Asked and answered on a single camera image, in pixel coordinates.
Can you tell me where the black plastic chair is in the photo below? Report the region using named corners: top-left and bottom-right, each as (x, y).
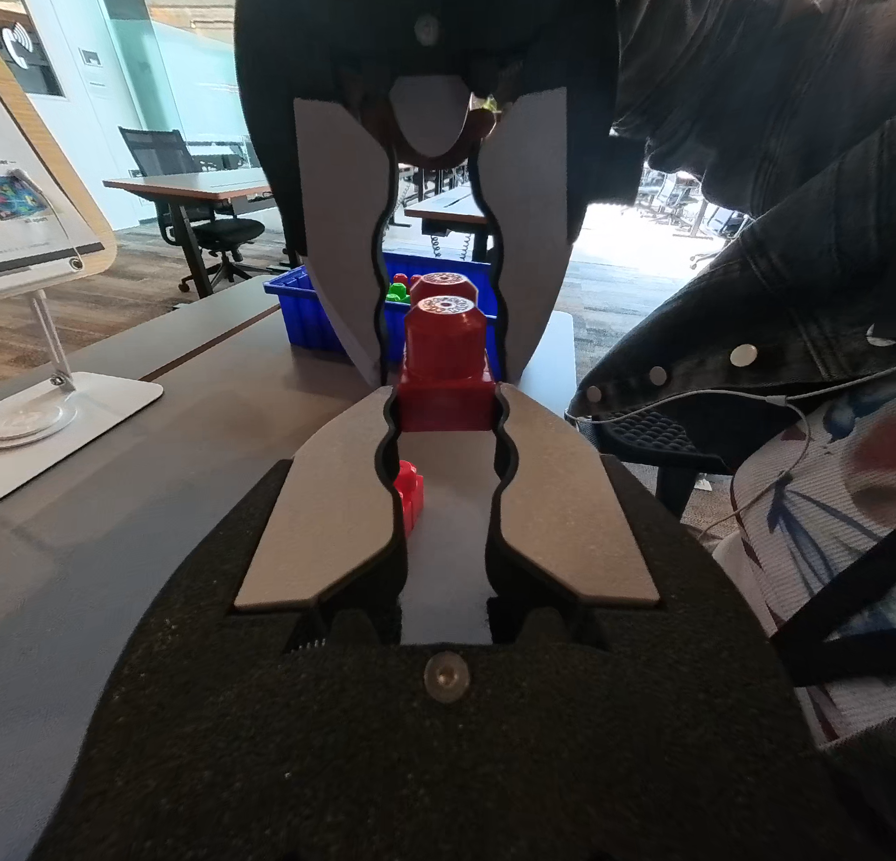
top-left (570, 405), bottom-right (732, 519)

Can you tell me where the red two-stud toy block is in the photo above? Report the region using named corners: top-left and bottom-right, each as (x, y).
top-left (398, 271), bottom-right (497, 433)

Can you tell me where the person's right forearm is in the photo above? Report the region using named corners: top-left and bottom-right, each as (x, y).
top-left (609, 0), bottom-right (896, 218)

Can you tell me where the instruction sign on stand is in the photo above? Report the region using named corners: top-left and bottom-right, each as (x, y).
top-left (0, 56), bottom-right (165, 500)

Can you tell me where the black bag strap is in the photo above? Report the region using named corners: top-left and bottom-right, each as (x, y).
top-left (769, 532), bottom-right (896, 687)

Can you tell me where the person's floral shirt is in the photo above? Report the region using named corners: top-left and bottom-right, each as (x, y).
top-left (714, 378), bottom-right (896, 743)

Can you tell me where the small red toy block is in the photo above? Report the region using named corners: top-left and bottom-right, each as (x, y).
top-left (391, 458), bottom-right (426, 539)

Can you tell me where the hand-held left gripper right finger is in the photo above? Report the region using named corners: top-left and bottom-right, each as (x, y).
top-left (492, 382), bottom-right (661, 609)

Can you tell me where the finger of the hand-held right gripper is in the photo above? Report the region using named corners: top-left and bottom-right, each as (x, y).
top-left (468, 86), bottom-right (569, 386)
top-left (293, 97), bottom-right (394, 388)

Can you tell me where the person's right hand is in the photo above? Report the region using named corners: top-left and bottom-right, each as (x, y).
top-left (391, 109), bottom-right (499, 173)

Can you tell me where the blue plastic bin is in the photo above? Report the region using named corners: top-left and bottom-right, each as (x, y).
top-left (264, 249), bottom-right (492, 381)

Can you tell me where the black office chair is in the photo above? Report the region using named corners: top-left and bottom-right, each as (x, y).
top-left (118, 126), bottom-right (267, 292)

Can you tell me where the white earphone cable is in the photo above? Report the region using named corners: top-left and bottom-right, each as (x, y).
top-left (567, 368), bottom-right (896, 526)

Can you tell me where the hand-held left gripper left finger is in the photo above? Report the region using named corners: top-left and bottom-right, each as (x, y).
top-left (233, 384), bottom-right (408, 611)

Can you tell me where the phone icon door sign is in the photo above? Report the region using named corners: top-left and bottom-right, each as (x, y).
top-left (0, 7), bottom-right (44, 71)

